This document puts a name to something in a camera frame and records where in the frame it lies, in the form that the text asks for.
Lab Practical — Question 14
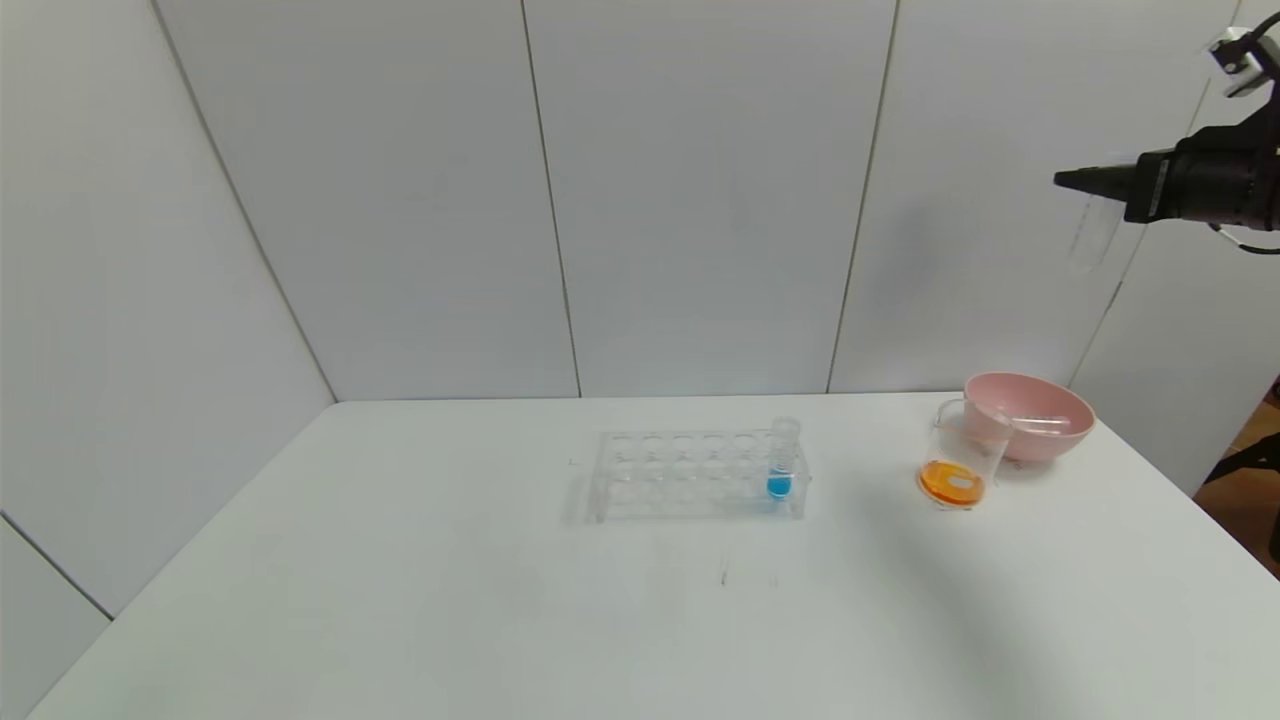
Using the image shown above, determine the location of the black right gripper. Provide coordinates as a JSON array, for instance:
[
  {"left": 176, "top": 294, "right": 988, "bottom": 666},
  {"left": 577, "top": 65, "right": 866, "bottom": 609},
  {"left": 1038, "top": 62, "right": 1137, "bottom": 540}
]
[{"left": 1052, "top": 125, "right": 1259, "bottom": 229}]

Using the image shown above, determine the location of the test tube with yellow pigment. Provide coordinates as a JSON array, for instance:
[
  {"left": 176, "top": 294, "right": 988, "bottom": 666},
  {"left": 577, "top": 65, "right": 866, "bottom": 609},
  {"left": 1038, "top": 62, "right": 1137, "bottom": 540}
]
[{"left": 1066, "top": 192, "right": 1117, "bottom": 273}]

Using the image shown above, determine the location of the clear plastic beaker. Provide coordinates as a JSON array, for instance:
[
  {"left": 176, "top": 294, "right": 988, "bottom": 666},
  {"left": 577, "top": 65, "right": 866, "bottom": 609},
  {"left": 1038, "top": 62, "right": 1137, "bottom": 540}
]
[{"left": 918, "top": 400, "right": 1013, "bottom": 513}]

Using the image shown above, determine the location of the test tube with blue pigment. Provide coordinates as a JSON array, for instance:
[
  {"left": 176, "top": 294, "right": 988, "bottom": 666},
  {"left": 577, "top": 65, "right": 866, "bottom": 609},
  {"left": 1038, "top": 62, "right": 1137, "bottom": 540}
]
[{"left": 768, "top": 418, "right": 803, "bottom": 501}]

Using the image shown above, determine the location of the clear acrylic test tube rack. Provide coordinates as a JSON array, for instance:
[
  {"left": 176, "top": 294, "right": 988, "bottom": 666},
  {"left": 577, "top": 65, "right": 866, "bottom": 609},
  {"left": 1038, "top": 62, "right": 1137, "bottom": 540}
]
[{"left": 590, "top": 428, "right": 811, "bottom": 523}]

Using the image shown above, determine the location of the pink bowl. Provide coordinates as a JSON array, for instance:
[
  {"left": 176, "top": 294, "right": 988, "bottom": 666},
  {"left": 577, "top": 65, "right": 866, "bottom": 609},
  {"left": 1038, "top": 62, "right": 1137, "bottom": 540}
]
[{"left": 962, "top": 372, "right": 1096, "bottom": 465}]

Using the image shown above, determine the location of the black stand leg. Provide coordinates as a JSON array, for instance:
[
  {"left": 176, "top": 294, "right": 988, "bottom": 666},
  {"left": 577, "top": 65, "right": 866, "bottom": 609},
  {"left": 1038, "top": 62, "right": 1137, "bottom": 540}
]
[{"left": 1203, "top": 432, "right": 1280, "bottom": 489}]

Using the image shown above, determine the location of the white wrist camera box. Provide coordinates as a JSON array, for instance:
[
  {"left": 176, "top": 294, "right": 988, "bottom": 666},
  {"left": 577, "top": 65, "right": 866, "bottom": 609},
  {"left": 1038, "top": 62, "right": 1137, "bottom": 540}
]
[{"left": 1208, "top": 25, "right": 1280, "bottom": 99}]

